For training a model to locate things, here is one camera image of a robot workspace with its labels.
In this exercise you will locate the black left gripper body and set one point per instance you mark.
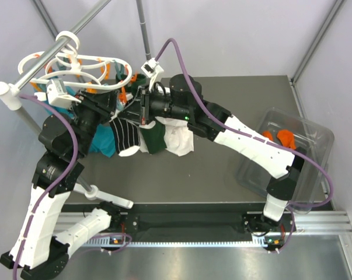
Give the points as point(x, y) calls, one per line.
point(91, 112)

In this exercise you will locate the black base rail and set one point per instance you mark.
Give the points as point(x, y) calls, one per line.
point(195, 222)

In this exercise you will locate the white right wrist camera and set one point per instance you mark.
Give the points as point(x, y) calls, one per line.
point(153, 70)

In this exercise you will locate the orange sock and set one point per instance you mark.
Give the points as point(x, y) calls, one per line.
point(287, 139)
point(268, 135)

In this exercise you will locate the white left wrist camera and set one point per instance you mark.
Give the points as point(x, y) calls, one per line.
point(56, 95)

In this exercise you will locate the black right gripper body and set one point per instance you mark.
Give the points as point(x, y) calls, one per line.
point(162, 107)

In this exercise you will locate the clear plastic bin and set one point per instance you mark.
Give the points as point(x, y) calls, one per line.
point(314, 140)

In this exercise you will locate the white clip hanger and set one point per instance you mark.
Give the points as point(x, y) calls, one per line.
point(94, 69)

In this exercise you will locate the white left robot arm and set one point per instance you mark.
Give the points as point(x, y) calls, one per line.
point(39, 253)

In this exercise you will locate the white and green shirt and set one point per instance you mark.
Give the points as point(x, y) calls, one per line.
point(162, 133)

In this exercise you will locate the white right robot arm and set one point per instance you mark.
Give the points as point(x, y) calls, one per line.
point(217, 124)

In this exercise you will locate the black white striped sock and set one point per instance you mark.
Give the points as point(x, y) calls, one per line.
point(126, 136)

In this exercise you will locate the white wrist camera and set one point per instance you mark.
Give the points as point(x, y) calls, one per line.
point(153, 70)
point(56, 95)

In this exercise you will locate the teal cloth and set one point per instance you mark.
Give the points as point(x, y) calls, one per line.
point(103, 142)

